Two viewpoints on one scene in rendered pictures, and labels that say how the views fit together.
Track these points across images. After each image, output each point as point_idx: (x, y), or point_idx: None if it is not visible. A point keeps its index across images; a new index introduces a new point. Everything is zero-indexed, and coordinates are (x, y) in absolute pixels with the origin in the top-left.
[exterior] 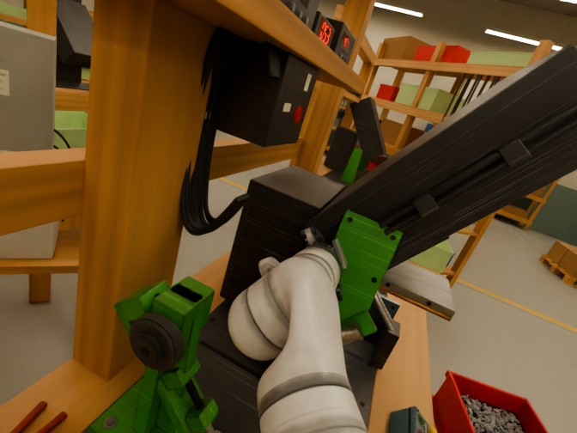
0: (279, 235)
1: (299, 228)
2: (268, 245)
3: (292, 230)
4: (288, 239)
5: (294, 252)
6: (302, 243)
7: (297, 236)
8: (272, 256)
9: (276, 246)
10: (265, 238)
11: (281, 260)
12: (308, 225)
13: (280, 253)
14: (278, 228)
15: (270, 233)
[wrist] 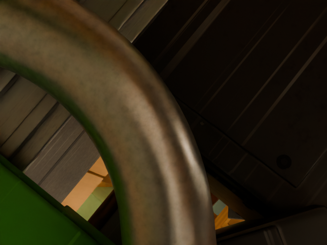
0: (279, 63)
1: (295, 157)
2: (249, 6)
3: (290, 124)
4: (256, 97)
5: (198, 101)
6: (224, 147)
7: (259, 137)
8: (200, 9)
9: (236, 34)
10: (281, 4)
11: (175, 38)
12: (318, 220)
13: (204, 43)
14: (309, 69)
15: (298, 31)
